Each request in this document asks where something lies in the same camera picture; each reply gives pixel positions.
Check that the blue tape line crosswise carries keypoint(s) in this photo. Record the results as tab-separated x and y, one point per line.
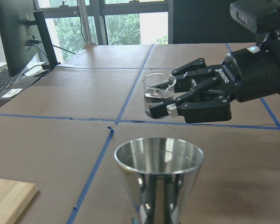
60	117

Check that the black keyboard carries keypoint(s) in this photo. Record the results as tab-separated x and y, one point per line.
6	79

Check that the small glass measuring beaker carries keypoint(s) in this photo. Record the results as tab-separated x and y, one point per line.
158	88

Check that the wooden cutting board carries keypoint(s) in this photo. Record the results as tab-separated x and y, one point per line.
14	198

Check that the blue tape line lengthwise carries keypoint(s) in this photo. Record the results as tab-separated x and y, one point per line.
95	168

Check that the black computer monitor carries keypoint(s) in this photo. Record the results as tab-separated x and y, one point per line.
17	30

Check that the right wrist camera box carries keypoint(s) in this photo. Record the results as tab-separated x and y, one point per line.
257	16

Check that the black monitor stand post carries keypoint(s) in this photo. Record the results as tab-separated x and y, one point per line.
45	37

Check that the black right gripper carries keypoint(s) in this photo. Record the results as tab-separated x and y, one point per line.
246	74

